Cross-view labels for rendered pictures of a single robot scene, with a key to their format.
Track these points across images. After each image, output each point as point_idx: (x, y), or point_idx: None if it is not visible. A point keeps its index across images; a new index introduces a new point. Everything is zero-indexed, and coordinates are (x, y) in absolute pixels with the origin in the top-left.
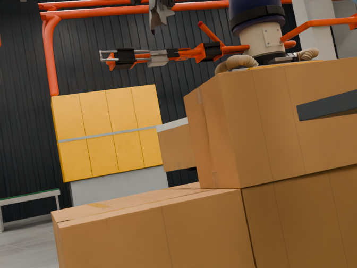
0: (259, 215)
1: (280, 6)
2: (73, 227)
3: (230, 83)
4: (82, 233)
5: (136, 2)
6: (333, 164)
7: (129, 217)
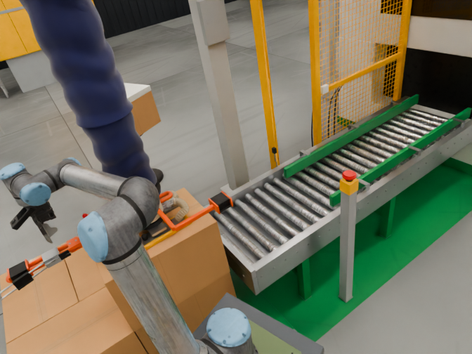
0: (148, 336)
1: None
2: None
3: (116, 284)
4: None
5: (17, 230)
6: (197, 290)
7: None
